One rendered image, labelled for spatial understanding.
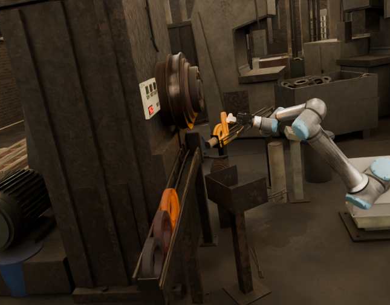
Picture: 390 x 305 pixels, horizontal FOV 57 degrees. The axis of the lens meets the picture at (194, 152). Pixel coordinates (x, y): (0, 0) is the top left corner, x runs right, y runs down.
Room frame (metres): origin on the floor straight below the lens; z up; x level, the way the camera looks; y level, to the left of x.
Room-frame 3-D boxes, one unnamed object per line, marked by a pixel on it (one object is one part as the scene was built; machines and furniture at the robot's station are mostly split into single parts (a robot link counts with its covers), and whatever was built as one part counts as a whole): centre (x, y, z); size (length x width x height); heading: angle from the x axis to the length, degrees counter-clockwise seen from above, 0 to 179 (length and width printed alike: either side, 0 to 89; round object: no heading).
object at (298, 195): (2.78, -0.82, 0.31); 0.24 x 0.16 x 0.62; 170
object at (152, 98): (1.93, 0.19, 1.15); 0.26 x 0.02 x 0.18; 170
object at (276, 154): (2.77, -0.66, 0.26); 0.12 x 0.12 x 0.52
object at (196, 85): (2.22, -0.08, 1.11); 0.28 x 0.06 x 0.28; 170
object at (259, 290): (1.70, -0.18, 0.36); 0.26 x 0.20 x 0.72; 25
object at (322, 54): (5.96, -2.51, 0.55); 1.10 x 0.53 x 1.10; 10
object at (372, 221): (2.18, -1.17, 0.10); 0.32 x 0.32 x 0.04; 79
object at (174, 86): (2.24, 0.02, 1.11); 0.47 x 0.06 x 0.47; 170
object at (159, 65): (2.26, 0.10, 1.12); 0.47 x 0.10 x 0.47; 170
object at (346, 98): (4.43, -1.67, 0.39); 1.03 x 0.83 x 0.77; 95
